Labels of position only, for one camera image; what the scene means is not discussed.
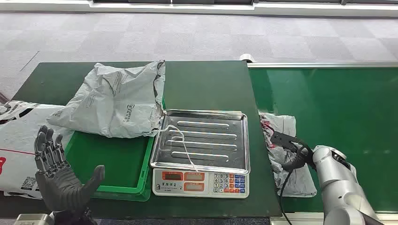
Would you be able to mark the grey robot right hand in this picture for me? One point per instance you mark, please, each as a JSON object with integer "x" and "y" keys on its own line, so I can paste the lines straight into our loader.
{"x": 290, "y": 141}

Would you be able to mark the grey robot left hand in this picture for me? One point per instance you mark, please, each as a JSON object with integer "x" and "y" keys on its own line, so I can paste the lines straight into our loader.
{"x": 59, "y": 186}

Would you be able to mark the grey red-printed mailer package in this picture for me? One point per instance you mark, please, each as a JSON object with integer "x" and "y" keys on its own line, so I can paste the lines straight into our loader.
{"x": 281, "y": 124}

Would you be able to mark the green conveyor belt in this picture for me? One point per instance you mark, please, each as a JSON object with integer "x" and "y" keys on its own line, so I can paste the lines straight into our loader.
{"x": 335, "y": 105}

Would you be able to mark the grey conveyor end roller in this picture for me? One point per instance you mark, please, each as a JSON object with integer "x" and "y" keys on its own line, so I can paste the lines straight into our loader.
{"x": 247, "y": 57}

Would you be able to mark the white mailer bag QR code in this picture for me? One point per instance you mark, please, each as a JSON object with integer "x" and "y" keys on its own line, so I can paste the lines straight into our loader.
{"x": 18, "y": 143}

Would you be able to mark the green plastic crate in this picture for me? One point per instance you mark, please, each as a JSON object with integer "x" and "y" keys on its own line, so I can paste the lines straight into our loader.
{"x": 115, "y": 161}

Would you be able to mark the steel scale weighing pan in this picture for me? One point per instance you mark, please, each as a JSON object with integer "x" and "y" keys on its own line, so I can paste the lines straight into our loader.
{"x": 217, "y": 139}

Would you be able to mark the grey express mailer bag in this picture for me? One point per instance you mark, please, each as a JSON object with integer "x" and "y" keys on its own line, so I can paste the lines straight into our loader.
{"x": 108, "y": 102}

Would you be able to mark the white electronic scale body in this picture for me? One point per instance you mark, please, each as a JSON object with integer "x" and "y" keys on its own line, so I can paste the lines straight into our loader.
{"x": 199, "y": 184}

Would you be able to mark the white plastic strip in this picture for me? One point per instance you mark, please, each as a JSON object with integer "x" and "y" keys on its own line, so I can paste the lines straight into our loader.
{"x": 186, "y": 152}

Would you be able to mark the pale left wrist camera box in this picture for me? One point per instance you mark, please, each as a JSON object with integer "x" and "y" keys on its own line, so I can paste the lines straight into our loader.
{"x": 32, "y": 220}

